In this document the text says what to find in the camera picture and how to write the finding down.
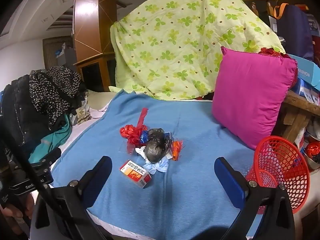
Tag crumpled white tissue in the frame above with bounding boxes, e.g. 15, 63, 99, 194
135, 147, 148, 159

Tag black jacket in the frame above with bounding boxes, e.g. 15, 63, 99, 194
1, 75, 73, 150

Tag black plastic bag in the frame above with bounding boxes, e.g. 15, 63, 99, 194
145, 128, 173, 162

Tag teal garment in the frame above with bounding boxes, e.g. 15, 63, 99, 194
29, 114, 72, 164

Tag metal bowl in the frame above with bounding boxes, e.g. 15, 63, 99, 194
304, 127, 320, 172

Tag wooden cabinet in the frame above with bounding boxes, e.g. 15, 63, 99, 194
74, 0, 118, 93

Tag light blue cardboard box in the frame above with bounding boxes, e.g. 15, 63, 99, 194
287, 54, 320, 92

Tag red cardboard box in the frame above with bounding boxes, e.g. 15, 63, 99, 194
311, 35, 320, 63

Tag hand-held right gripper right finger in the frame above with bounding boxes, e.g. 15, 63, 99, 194
214, 157, 296, 240

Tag orange plastic wrapper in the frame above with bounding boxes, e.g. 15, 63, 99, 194
172, 140, 184, 161

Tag pink pillow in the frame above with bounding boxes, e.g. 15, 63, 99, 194
212, 46, 298, 150

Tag red ribbon wrapper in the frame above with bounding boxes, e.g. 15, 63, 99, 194
119, 107, 148, 154

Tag red foil bag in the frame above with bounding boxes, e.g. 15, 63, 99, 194
306, 141, 320, 163

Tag white orange medicine box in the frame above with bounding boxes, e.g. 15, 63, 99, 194
119, 159, 152, 189

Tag red plastic basket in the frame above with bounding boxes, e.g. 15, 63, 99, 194
245, 135, 310, 214

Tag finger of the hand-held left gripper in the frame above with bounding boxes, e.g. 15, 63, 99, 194
30, 148, 62, 171

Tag black cable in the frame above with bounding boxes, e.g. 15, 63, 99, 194
0, 116, 75, 230

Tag green floral quilt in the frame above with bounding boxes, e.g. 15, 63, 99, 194
110, 0, 285, 101

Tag person's left hand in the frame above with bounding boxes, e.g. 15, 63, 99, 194
0, 194, 35, 234

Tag navy bag orange handles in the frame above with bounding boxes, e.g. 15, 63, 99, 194
274, 4, 314, 62

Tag black white dotted cloth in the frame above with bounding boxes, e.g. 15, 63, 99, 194
29, 66, 82, 128

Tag light blue face mask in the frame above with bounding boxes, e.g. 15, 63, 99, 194
145, 157, 169, 173

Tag blue white packet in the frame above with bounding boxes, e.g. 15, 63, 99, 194
291, 77, 320, 105

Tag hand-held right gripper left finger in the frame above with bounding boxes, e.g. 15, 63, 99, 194
32, 156, 113, 240

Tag blue blanket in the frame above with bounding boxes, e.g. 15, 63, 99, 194
50, 89, 263, 239

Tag wooden bench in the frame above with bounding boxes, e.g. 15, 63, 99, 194
271, 90, 320, 143

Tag red plastic bag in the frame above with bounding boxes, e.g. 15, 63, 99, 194
259, 47, 285, 59

